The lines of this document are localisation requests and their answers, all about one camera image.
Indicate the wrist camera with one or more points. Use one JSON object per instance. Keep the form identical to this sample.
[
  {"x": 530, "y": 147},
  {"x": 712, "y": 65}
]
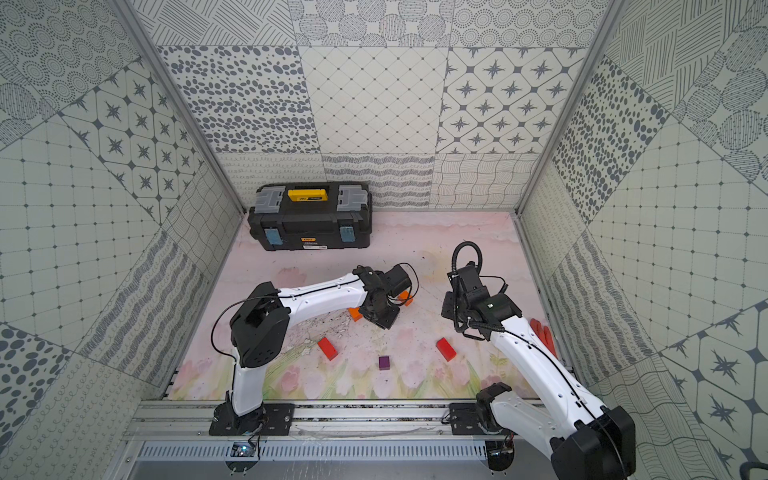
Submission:
[
  {"x": 468, "y": 286},
  {"x": 396, "y": 281}
]

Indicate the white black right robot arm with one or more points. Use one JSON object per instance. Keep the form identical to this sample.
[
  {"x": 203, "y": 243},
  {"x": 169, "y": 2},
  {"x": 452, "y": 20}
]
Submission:
[{"x": 582, "y": 437}]

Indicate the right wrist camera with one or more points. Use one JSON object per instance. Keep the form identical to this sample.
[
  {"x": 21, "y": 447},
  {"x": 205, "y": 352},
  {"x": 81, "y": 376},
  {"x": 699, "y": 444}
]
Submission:
[{"x": 468, "y": 286}]

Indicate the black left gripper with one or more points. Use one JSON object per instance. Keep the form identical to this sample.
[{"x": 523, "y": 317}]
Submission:
[{"x": 387, "y": 308}]

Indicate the red block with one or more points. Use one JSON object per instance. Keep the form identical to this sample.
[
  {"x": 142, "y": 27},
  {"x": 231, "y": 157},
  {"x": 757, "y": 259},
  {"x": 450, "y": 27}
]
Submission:
[
  {"x": 327, "y": 348},
  {"x": 445, "y": 349}
]

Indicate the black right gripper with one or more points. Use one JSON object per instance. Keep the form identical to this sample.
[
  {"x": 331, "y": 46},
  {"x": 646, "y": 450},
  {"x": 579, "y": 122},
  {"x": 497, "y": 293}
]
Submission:
[{"x": 448, "y": 311}]

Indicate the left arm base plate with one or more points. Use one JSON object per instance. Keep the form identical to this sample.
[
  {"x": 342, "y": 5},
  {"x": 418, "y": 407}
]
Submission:
[{"x": 270, "y": 419}]

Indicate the black plastic toolbox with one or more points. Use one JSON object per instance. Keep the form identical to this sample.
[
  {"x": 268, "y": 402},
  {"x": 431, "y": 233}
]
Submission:
[{"x": 312, "y": 216}]

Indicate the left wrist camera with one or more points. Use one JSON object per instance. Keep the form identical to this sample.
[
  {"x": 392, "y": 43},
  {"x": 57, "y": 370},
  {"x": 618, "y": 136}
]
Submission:
[{"x": 396, "y": 281}]

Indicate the red work glove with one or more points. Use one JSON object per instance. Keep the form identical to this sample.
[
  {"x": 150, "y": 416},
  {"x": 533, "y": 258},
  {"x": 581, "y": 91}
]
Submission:
[{"x": 544, "y": 333}]

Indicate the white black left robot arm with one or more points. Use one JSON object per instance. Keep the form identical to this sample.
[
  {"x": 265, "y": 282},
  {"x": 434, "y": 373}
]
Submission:
[{"x": 259, "y": 327}]

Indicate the aluminium rail frame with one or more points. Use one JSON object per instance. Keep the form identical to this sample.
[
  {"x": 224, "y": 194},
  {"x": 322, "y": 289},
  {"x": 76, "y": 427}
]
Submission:
[{"x": 336, "y": 420}]

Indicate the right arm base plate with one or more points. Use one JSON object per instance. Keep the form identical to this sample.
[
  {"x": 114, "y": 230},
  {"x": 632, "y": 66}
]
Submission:
[{"x": 464, "y": 420}]

